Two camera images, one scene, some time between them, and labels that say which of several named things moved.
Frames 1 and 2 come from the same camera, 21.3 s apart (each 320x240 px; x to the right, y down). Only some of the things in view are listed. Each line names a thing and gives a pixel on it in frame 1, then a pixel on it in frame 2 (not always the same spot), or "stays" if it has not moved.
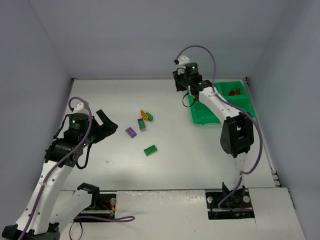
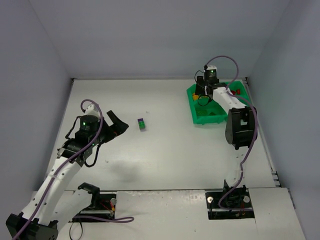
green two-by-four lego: x=150 y=150 → x=201 y=112
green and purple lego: x=141 y=123 stays
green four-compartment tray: x=235 y=92 stays
